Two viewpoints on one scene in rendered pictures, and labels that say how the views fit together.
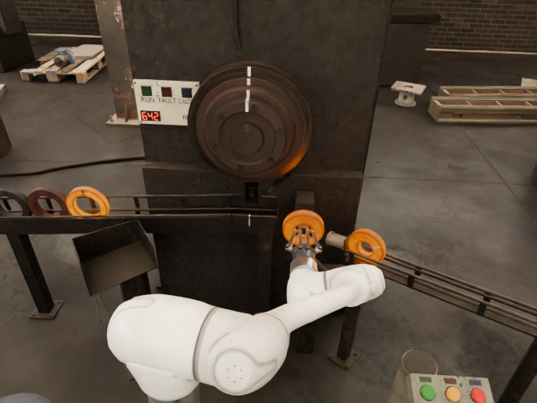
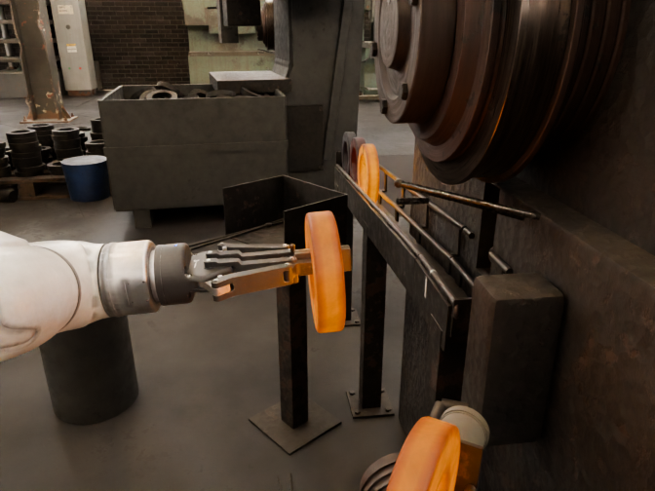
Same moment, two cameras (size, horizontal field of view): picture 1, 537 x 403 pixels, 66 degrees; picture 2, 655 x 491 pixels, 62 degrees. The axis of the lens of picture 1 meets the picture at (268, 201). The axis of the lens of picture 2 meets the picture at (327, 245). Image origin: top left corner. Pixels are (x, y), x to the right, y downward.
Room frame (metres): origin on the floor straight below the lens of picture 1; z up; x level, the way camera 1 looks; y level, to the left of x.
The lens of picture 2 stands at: (1.13, -0.76, 1.12)
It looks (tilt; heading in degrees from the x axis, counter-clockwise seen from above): 22 degrees down; 80
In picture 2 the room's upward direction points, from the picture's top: straight up
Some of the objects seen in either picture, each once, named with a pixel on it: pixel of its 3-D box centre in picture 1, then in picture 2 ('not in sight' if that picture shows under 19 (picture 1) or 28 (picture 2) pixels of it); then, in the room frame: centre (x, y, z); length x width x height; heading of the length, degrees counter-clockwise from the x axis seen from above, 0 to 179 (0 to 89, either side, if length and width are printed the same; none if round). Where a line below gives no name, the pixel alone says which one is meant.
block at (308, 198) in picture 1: (303, 218); (510, 359); (1.49, -0.16, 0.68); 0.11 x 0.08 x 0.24; 178
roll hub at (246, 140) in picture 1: (247, 137); (405, 26); (1.39, 0.08, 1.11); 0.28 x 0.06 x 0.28; 88
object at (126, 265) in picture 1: (127, 305); (287, 314); (1.24, 0.60, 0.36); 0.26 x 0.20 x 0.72; 123
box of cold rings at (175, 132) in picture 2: not in sight; (201, 145); (0.91, 2.85, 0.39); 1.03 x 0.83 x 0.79; 2
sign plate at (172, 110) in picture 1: (168, 103); not in sight; (1.61, 0.41, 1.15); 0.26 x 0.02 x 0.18; 88
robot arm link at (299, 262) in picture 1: (304, 270); (135, 278); (1.00, -0.12, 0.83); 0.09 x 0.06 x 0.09; 87
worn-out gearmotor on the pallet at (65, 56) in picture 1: (68, 56); not in sight; (5.49, 2.66, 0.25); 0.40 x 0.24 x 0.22; 178
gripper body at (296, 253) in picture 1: (304, 254); (196, 272); (1.07, -0.12, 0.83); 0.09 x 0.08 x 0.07; 177
